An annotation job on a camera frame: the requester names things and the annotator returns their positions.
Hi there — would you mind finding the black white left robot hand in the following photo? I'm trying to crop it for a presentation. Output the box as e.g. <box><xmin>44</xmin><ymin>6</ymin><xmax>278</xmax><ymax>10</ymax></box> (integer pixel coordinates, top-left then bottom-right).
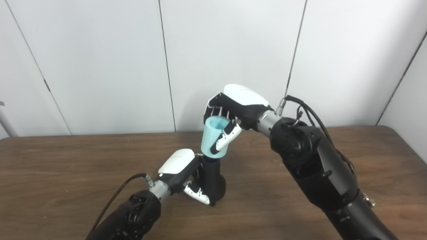
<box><xmin>157</xmin><ymin>149</ymin><xmax>211</xmax><ymax>206</ymax></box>

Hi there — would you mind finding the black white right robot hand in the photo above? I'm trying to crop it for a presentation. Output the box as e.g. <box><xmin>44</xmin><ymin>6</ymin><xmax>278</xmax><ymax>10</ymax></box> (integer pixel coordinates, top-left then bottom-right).
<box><xmin>203</xmin><ymin>84</ymin><xmax>276</xmax><ymax>156</ymax></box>

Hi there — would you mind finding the light-blue hose piece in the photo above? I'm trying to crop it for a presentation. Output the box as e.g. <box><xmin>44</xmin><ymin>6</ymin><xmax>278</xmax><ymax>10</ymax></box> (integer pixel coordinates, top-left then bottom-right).
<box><xmin>200</xmin><ymin>116</ymin><xmax>234</xmax><ymax>157</ymax></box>

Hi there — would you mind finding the black flared nozzle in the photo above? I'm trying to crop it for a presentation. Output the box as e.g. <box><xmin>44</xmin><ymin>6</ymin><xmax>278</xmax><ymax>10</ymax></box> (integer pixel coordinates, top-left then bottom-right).
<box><xmin>200</xmin><ymin>154</ymin><xmax>227</xmax><ymax>207</ymax></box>

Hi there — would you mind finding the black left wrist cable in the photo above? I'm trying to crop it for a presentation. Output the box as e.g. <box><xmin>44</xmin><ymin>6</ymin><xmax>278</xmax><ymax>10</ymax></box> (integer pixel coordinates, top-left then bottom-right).
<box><xmin>88</xmin><ymin>172</ymin><xmax>154</xmax><ymax>240</ymax></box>

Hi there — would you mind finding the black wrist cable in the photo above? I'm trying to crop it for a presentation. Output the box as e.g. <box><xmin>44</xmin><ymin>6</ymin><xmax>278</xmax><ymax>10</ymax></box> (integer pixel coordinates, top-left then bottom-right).
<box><xmin>88</xmin><ymin>172</ymin><xmax>154</xmax><ymax>240</ymax></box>
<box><xmin>275</xmin><ymin>95</ymin><xmax>356</xmax><ymax>174</ymax></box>

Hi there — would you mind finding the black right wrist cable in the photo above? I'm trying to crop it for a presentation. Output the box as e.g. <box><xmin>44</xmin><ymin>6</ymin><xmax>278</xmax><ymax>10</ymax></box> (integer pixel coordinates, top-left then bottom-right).
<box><xmin>275</xmin><ymin>95</ymin><xmax>356</xmax><ymax>174</ymax></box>

